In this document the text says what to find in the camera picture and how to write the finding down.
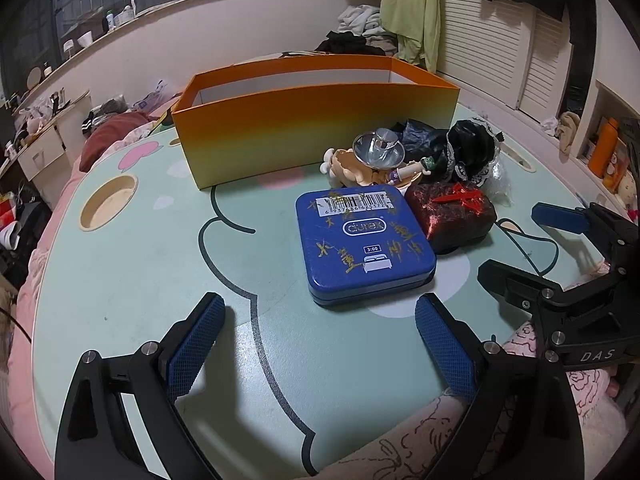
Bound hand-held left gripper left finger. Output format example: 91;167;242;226
54;291;227;480

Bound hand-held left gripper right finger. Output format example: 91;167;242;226
414;292;586;480

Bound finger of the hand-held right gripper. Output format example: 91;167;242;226
477;260;616;313
531;202;640;261

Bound blue metal tin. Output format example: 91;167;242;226
295;184;437;307

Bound orange cardboard box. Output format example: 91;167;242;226
171;55;461;191

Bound mint green cartoon desktop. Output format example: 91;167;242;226
32;97;616;480

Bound orange bottle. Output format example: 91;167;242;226
587;117;621;178

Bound red wrapped box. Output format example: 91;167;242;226
404;182;498;255

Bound pink floral quilt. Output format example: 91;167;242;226
325;320;631;480

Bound black lace dress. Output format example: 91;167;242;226
430;119;508;193

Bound black plastic bag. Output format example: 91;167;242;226
392;120;451;161

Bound white louvered closet doors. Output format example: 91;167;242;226
440;0;591;126

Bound silver metal funnel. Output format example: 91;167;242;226
352;128;406;167

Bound beige doll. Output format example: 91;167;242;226
320;147;436;187

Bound dark red pillow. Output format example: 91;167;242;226
80;112;161;171

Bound white nightstand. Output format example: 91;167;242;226
17;92;91;196

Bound black white striped cloth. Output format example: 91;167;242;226
82;100;131;133

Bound green curtain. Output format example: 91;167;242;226
380;0;443;73

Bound black clothes pile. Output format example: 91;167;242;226
315;30;388;58

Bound white clothes pile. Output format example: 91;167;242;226
337;5;383;36

